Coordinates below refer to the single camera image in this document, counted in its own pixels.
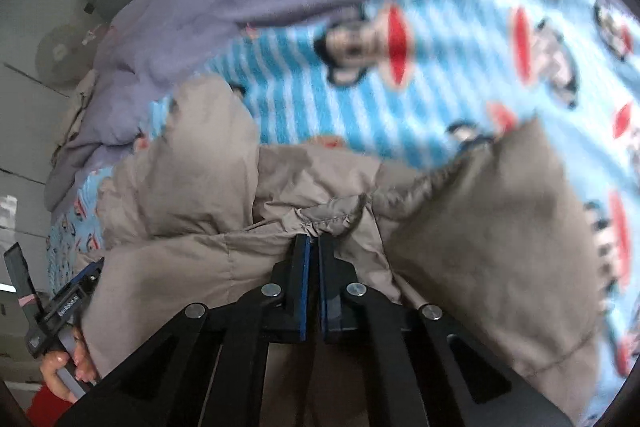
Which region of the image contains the person's left forearm red sleeve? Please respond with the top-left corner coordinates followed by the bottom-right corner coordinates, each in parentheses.
top-left (26, 382), bottom-right (77, 427)

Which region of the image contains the cream fluffy cloth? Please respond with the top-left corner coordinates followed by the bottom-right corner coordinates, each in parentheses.
top-left (54, 69), bottom-right (103, 150)

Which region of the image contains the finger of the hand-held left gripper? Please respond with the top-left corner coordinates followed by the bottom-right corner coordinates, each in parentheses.
top-left (74, 257), bottom-right (106, 290)

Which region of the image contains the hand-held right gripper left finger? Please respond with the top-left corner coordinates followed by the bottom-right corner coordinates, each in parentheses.
top-left (55, 233), bottom-right (312, 427)

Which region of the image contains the blue striped monkey-print blanket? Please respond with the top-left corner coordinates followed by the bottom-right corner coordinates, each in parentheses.
top-left (47, 0), bottom-right (640, 423)

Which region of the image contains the person's left hand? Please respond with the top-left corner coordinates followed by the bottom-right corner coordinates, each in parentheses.
top-left (40, 327), bottom-right (99, 404)

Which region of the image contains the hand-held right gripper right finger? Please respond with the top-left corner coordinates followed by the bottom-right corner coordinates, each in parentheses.
top-left (318, 233), bottom-right (576, 427)

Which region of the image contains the grey-brown puffer jacket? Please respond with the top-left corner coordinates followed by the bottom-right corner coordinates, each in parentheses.
top-left (75, 74), bottom-right (607, 427)

